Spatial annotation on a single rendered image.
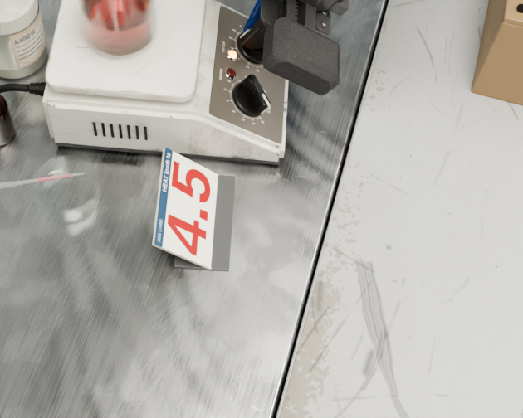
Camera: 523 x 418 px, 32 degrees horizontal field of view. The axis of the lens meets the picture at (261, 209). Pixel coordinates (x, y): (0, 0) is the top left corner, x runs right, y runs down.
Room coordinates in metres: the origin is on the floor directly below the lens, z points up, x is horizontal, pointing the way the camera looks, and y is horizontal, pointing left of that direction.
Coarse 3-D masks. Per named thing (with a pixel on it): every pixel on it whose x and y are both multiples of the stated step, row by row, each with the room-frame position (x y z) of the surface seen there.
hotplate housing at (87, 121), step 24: (216, 24) 0.52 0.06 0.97; (48, 96) 0.42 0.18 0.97; (72, 96) 0.42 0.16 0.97; (96, 96) 0.42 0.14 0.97; (48, 120) 0.41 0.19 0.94; (72, 120) 0.41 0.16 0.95; (96, 120) 0.41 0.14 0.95; (120, 120) 0.41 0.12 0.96; (144, 120) 0.41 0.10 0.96; (168, 120) 0.42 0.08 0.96; (192, 120) 0.42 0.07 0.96; (216, 120) 0.42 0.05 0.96; (72, 144) 0.41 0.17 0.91; (96, 144) 0.41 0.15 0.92; (120, 144) 0.41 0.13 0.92; (144, 144) 0.41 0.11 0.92; (168, 144) 0.42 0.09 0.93; (192, 144) 0.42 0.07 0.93; (216, 144) 0.42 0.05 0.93; (240, 144) 0.42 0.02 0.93; (264, 144) 0.42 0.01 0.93
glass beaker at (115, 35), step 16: (80, 0) 0.46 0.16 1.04; (96, 0) 0.45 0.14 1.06; (112, 0) 0.45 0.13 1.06; (128, 0) 0.45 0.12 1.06; (144, 0) 0.46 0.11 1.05; (96, 16) 0.45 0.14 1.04; (112, 16) 0.45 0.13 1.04; (128, 16) 0.45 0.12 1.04; (144, 16) 0.46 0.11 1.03; (96, 32) 0.45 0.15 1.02; (112, 32) 0.45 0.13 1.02; (128, 32) 0.45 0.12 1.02; (144, 32) 0.46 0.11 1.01; (96, 48) 0.45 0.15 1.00; (112, 48) 0.45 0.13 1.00; (128, 48) 0.45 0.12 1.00; (144, 48) 0.46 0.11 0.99
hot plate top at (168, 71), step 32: (64, 0) 0.50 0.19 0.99; (160, 0) 0.52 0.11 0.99; (192, 0) 0.52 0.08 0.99; (64, 32) 0.47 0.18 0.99; (160, 32) 0.48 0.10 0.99; (192, 32) 0.49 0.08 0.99; (64, 64) 0.44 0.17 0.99; (96, 64) 0.44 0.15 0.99; (128, 64) 0.45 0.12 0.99; (160, 64) 0.45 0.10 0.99; (192, 64) 0.46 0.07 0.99; (128, 96) 0.42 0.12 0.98; (160, 96) 0.42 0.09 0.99; (192, 96) 0.43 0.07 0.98
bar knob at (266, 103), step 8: (248, 80) 0.46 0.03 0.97; (256, 80) 0.46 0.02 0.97; (240, 88) 0.46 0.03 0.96; (248, 88) 0.46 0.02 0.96; (256, 88) 0.46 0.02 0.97; (232, 96) 0.45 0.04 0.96; (240, 96) 0.45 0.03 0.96; (248, 96) 0.45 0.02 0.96; (256, 96) 0.45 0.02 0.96; (264, 96) 0.45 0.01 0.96; (240, 104) 0.45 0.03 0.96; (248, 104) 0.45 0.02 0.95; (256, 104) 0.45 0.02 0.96; (264, 104) 0.45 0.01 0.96; (248, 112) 0.44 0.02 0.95; (256, 112) 0.44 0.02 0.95
